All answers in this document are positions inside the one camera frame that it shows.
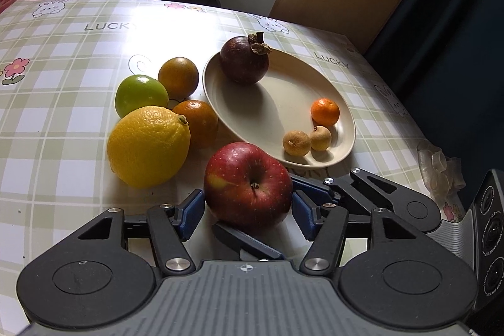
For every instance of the purple mangosteen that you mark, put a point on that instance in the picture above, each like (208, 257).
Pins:
(243, 60)

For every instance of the yellow lemon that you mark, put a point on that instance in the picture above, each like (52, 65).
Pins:
(147, 147)

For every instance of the clear plastic item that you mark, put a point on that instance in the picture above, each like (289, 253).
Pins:
(439, 170)

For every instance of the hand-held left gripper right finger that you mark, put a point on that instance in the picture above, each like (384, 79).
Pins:
(304, 216)

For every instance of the dark blue curtain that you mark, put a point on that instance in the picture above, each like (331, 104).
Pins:
(453, 64)

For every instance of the red apple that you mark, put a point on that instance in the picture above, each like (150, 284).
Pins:
(248, 186)

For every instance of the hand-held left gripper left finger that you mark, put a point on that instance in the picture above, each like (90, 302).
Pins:
(192, 216)

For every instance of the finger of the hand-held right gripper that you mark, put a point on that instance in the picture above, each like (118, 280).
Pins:
(311, 186)
(252, 243)

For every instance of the dark greenish orange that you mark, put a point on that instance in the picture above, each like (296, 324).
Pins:
(178, 77)
(199, 121)

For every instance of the beige oval plate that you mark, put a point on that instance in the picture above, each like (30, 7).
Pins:
(283, 107)

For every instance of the green round fruit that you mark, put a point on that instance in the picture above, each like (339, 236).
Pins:
(139, 96)

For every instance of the brown longan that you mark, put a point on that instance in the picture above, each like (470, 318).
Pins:
(296, 142)
(321, 138)

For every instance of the small orange mandarin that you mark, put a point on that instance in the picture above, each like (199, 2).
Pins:
(325, 111)

